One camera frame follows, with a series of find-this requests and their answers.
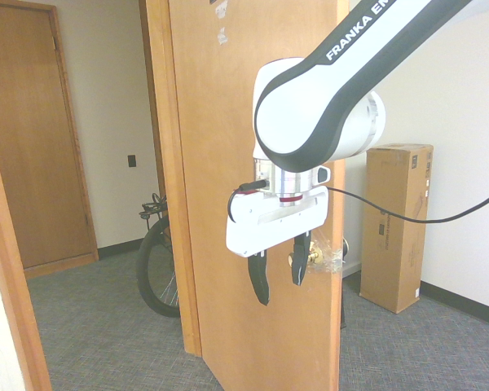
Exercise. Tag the black bicycle wheel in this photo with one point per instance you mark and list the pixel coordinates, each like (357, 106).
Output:
(159, 269)

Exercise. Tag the black wall switch plate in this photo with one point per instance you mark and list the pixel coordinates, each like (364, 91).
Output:
(132, 161)

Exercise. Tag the brass door knob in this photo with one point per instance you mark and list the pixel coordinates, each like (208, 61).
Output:
(315, 254)

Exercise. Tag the dark outer door knob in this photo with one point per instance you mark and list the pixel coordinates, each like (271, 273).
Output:
(345, 247)

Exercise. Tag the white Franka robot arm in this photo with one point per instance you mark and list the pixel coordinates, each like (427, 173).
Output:
(309, 106)

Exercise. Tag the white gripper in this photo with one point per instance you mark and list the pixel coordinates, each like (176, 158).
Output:
(269, 226)

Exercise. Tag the brown wooden open door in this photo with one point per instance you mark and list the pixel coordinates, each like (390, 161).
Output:
(244, 244)

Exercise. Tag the brown closed hallway door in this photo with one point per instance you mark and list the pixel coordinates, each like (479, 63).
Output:
(32, 142)

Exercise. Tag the tall cardboard box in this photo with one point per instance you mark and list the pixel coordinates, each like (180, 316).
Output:
(395, 228)

